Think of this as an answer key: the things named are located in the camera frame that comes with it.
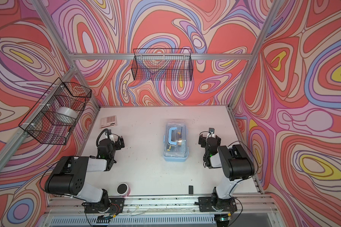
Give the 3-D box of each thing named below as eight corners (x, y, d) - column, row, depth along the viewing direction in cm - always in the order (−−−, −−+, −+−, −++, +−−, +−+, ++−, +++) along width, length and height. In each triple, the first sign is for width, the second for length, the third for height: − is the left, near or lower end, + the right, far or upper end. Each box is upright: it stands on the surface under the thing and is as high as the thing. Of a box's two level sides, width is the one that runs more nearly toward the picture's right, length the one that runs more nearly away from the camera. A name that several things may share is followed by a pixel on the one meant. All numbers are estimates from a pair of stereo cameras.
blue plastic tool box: (163, 161, 90) (162, 153, 81) (164, 129, 107) (164, 119, 98) (188, 161, 90) (190, 153, 81) (185, 129, 107) (187, 119, 98)
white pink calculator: (100, 128, 108) (99, 126, 106) (101, 120, 113) (100, 117, 111) (116, 125, 109) (115, 123, 107) (116, 117, 115) (115, 115, 113)
